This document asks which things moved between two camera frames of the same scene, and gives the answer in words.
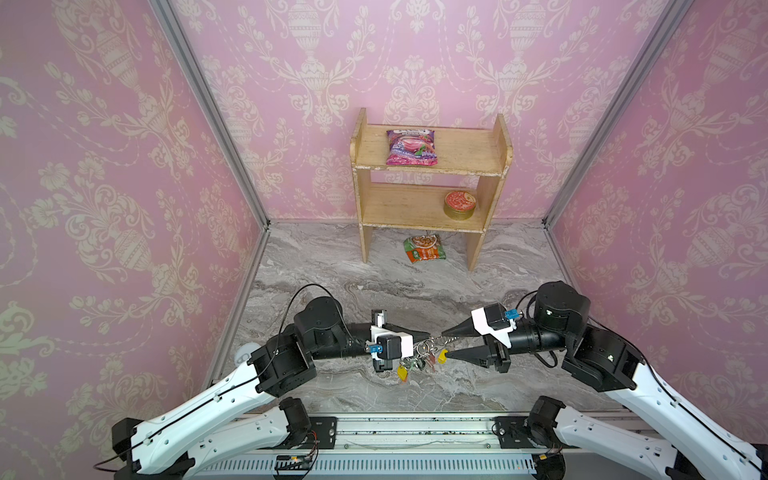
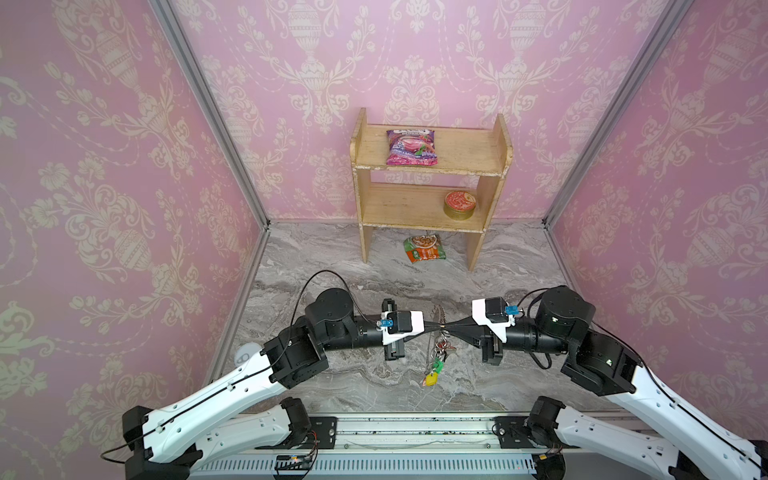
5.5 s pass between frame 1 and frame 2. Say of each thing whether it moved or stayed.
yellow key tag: moved
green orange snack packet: stayed
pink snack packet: stayed
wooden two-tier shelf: stayed
